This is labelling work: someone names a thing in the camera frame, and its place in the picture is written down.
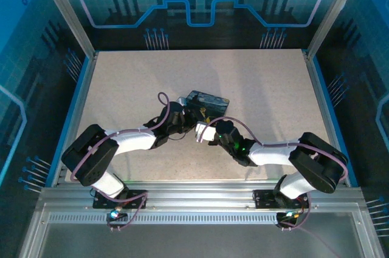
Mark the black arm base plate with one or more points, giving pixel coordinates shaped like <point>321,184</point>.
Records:
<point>263,198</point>
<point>136,194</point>

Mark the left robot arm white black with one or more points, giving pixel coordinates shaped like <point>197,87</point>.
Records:
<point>133,141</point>

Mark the grey metal tray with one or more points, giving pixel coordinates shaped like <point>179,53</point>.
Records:
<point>197,243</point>

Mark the dark box with painting print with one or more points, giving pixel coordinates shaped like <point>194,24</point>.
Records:
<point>212,103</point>

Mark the aluminium frame post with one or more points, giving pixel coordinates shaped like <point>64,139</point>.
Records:
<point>332,12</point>
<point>70,15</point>

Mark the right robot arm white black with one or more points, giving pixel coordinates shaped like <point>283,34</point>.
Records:
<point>270,153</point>

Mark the aluminium mounting rail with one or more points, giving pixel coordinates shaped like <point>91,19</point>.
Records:
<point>197,194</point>

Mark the aluminium table side rail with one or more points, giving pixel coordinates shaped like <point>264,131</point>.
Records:
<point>81,94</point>
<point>319,94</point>

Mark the small board with light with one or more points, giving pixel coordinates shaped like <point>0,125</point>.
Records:
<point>288,215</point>
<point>115,215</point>

